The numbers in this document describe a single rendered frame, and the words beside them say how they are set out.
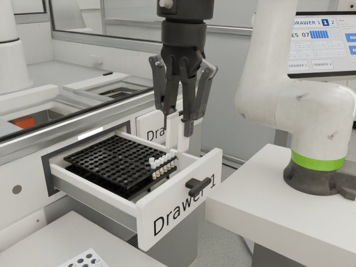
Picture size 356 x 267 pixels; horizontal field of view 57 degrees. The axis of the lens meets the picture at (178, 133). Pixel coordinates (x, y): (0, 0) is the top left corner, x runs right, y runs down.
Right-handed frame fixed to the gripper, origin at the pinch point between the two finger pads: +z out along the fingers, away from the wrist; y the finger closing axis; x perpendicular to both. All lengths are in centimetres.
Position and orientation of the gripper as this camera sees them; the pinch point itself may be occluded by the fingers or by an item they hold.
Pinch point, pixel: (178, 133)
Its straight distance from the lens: 61.5
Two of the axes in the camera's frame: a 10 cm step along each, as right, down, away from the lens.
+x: 5.7, -3.0, 7.7
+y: 8.2, 2.7, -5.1
